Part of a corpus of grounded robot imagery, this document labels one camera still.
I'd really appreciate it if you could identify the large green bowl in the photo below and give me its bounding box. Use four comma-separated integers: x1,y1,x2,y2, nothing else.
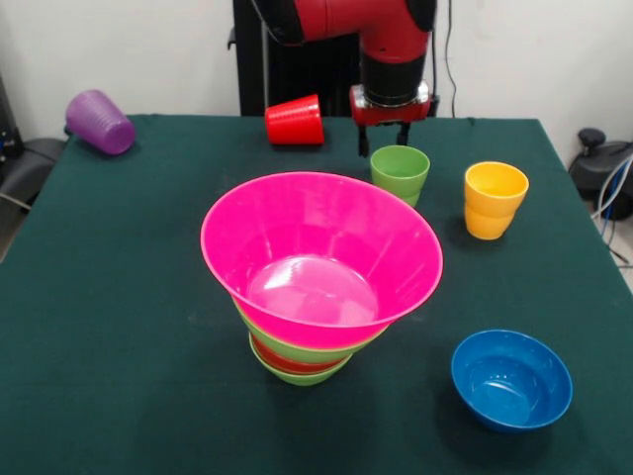
232,296,390,366

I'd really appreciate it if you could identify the yellow cup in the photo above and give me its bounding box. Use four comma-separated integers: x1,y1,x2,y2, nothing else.
463,160,530,241

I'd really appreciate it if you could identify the blue cable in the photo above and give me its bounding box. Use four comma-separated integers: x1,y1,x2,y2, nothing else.
595,157,633,224

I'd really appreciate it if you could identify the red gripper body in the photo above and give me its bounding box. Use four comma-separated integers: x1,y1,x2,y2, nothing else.
349,81,441,128

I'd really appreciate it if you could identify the purple cup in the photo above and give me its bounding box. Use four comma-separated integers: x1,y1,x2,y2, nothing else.
64,89,136,156

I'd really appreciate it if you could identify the blue bowl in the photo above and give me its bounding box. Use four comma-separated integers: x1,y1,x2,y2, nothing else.
450,330,574,435

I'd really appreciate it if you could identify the red cup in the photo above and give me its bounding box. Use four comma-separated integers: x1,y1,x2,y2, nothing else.
264,93,326,146

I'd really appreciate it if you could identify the green cup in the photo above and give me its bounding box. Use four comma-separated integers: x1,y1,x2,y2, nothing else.
370,144,431,208

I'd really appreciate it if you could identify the dark green tablecloth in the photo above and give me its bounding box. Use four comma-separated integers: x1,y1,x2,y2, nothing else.
0,114,633,475

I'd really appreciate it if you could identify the small green bowl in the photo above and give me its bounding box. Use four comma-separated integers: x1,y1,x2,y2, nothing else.
248,333,353,388

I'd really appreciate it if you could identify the large pink bowl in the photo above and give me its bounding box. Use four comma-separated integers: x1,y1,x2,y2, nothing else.
200,171,445,346

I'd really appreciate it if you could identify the red bowl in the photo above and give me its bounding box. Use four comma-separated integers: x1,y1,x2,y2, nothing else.
250,333,353,375

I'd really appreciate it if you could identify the black cable with plug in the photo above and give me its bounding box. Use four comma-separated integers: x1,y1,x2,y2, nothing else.
427,29,442,119

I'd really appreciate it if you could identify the black wheeled base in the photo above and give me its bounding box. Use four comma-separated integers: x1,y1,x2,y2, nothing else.
568,127,633,202
0,137,67,207

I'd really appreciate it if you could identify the thin black cable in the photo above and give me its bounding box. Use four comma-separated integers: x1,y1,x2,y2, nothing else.
443,0,476,123

